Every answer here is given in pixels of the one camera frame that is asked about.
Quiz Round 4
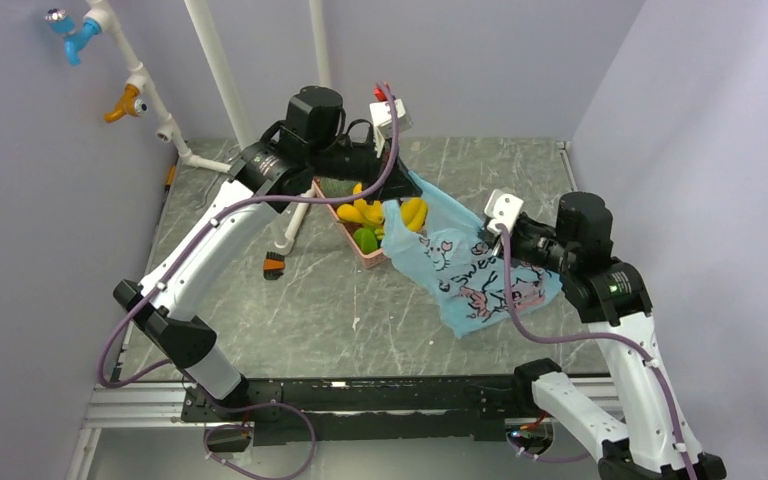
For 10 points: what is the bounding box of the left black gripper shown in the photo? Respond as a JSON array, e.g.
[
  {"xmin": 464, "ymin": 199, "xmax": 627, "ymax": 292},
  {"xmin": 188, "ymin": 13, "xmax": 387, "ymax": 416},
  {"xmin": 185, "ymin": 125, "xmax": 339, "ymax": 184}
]
[{"xmin": 308, "ymin": 123, "xmax": 421, "ymax": 204}]

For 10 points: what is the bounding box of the yellow fake starfruit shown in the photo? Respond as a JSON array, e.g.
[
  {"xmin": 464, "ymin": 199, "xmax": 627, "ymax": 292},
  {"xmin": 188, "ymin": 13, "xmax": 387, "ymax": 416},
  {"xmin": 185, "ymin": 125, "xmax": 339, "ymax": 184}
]
[{"xmin": 336, "ymin": 199, "xmax": 384, "ymax": 227}]

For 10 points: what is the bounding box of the light blue plastic bag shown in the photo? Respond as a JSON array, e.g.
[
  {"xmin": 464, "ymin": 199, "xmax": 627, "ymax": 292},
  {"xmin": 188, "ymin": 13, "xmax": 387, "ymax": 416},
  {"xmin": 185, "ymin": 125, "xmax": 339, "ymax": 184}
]
[{"xmin": 381, "ymin": 170, "xmax": 564, "ymax": 340}]

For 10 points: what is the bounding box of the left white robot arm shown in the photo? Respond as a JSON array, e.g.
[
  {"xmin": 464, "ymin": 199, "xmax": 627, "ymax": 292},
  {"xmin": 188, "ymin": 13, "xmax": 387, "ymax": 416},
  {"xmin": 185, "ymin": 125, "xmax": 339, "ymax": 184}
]
[{"xmin": 114, "ymin": 83, "xmax": 422, "ymax": 420}]

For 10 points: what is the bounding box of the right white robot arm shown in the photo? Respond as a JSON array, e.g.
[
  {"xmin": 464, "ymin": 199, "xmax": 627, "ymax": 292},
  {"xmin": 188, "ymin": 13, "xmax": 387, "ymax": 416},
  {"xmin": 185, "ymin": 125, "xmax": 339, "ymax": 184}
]
[{"xmin": 481, "ymin": 190, "xmax": 727, "ymax": 479}]

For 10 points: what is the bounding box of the yellow fake banana bunch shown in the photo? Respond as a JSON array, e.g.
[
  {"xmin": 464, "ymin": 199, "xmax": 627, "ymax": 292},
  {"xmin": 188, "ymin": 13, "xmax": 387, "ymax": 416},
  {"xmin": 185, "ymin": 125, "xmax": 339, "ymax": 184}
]
[{"xmin": 400, "ymin": 197, "xmax": 428, "ymax": 233}]

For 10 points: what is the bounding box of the small green fake fruit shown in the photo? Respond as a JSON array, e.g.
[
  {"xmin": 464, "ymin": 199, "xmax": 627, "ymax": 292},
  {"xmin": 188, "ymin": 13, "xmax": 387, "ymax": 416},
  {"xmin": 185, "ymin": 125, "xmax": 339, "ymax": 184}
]
[{"xmin": 352, "ymin": 227, "xmax": 379, "ymax": 255}]

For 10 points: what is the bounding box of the pink plastic basket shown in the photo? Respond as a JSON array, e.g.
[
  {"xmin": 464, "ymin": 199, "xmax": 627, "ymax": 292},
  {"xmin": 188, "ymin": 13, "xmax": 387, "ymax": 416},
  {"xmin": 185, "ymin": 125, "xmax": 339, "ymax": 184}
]
[{"xmin": 313, "ymin": 177, "xmax": 389, "ymax": 269}]

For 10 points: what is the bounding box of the orange black brush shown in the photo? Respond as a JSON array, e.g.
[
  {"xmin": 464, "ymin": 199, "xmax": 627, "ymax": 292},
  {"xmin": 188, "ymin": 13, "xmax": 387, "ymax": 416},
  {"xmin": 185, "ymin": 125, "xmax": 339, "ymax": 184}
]
[{"xmin": 262, "ymin": 251, "xmax": 286, "ymax": 281}]

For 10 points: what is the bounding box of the orange toy faucet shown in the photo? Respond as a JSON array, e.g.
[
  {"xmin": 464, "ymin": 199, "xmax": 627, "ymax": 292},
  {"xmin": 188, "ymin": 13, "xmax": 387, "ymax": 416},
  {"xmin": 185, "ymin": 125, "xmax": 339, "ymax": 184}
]
[{"xmin": 103, "ymin": 83, "xmax": 148, "ymax": 124}]

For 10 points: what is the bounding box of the blue toy faucet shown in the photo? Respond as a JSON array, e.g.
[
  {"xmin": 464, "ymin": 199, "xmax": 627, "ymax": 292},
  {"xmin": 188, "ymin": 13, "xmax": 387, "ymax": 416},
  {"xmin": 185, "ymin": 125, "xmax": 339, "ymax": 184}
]
[{"xmin": 44, "ymin": 8, "xmax": 103, "ymax": 66}]

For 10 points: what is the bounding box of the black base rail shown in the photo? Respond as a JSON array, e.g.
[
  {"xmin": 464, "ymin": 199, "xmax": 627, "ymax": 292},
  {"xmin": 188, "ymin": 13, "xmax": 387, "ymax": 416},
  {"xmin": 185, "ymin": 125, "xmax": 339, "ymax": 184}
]
[{"xmin": 181, "ymin": 374, "xmax": 547, "ymax": 446}]

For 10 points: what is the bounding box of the orange handled tool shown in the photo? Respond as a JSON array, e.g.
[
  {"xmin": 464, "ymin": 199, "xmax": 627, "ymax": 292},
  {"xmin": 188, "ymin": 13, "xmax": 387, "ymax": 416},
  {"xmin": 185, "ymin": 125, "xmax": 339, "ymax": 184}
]
[{"xmin": 163, "ymin": 165, "xmax": 177, "ymax": 201}]

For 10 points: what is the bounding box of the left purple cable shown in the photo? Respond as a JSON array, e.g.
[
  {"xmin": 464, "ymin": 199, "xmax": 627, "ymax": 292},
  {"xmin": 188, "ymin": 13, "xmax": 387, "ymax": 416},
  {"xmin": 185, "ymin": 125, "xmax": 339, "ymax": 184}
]
[{"xmin": 96, "ymin": 82, "xmax": 400, "ymax": 480}]

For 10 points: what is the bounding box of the white pvc pipe frame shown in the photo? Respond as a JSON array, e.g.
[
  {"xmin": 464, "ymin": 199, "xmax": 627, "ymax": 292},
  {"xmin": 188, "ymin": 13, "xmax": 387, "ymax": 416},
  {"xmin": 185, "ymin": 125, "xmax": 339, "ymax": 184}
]
[{"xmin": 84, "ymin": 1, "xmax": 332, "ymax": 254}]

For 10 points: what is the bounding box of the aluminium frame rail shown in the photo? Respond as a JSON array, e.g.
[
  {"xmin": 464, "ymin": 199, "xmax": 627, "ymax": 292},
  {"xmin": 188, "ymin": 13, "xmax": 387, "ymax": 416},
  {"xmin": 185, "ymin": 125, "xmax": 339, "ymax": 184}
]
[{"xmin": 65, "ymin": 376, "xmax": 624, "ymax": 480}]

